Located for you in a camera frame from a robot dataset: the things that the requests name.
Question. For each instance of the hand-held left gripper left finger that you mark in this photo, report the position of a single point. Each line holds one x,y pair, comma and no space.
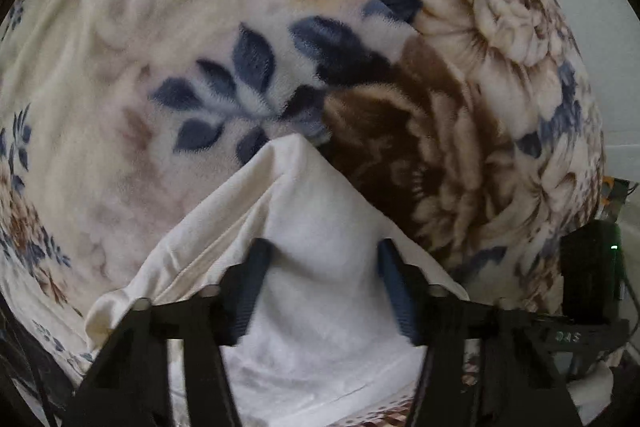
250,287

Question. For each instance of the floral blanket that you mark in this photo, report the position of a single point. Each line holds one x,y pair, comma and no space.
150,32

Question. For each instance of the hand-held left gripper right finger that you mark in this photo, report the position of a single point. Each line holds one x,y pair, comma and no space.
400,292

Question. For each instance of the white pants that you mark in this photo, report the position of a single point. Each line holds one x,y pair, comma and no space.
320,227

